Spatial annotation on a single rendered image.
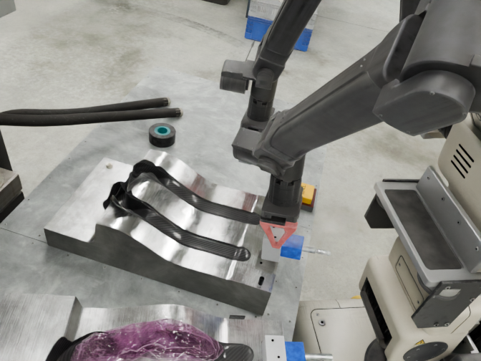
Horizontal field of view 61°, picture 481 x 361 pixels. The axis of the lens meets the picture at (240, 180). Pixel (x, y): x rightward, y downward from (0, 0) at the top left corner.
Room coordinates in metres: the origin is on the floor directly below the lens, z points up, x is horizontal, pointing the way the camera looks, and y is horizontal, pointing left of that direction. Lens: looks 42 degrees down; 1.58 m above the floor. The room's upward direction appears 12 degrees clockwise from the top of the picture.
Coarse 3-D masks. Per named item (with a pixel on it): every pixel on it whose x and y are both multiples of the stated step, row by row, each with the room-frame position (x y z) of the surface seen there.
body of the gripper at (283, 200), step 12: (276, 180) 0.54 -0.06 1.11; (300, 180) 0.55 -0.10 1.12; (276, 192) 0.53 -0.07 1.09; (288, 192) 0.53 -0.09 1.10; (300, 192) 0.58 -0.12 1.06; (264, 204) 0.53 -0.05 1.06; (276, 204) 0.53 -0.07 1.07; (288, 204) 0.53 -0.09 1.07; (300, 204) 0.54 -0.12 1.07; (264, 216) 0.50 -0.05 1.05; (288, 216) 0.50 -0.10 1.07
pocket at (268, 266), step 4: (260, 252) 0.56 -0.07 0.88; (260, 256) 0.56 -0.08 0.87; (260, 260) 0.56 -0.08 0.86; (264, 260) 0.56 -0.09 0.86; (256, 264) 0.54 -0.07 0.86; (260, 264) 0.54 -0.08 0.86; (264, 264) 0.55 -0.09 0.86; (268, 264) 0.55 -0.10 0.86; (272, 264) 0.55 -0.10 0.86; (276, 264) 0.54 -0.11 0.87; (256, 268) 0.53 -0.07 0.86; (260, 268) 0.53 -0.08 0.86; (264, 268) 0.54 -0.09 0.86; (268, 268) 0.54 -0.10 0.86; (272, 268) 0.54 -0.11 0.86; (276, 268) 0.53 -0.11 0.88; (268, 272) 0.53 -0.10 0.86; (272, 272) 0.53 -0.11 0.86
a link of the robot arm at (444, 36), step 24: (432, 0) 0.31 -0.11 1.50; (456, 0) 0.29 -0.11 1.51; (480, 0) 0.28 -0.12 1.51; (432, 24) 0.28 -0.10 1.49; (456, 24) 0.27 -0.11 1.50; (480, 24) 0.27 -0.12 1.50; (432, 48) 0.26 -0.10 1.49; (456, 48) 0.25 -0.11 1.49; (480, 48) 0.25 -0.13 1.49; (408, 72) 0.27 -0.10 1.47; (456, 72) 0.25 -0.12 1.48; (480, 72) 0.24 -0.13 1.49; (480, 96) 0.25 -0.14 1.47
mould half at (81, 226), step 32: (160, 160) 0.73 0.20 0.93; (96, 192) 0.66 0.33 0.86; (160, 192) 0.64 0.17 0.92; (224, 192) 0.72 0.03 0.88; (64, 224) 0.54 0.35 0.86; (96, 224) 0.51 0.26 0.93; (128, 224) 0.52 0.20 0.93; (192, 224) 0.60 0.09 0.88; (224, 224) 0.62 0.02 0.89; (96, 256) 0.51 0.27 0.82; (128, 256) 0.50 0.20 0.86; (160, 256) 0.49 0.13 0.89; (192, 256) 0.51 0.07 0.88; (256, 256) 0.54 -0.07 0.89; (192, 288) 0.48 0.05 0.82; (224, 288) 0.47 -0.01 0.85; (256, 288) 0.47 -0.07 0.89
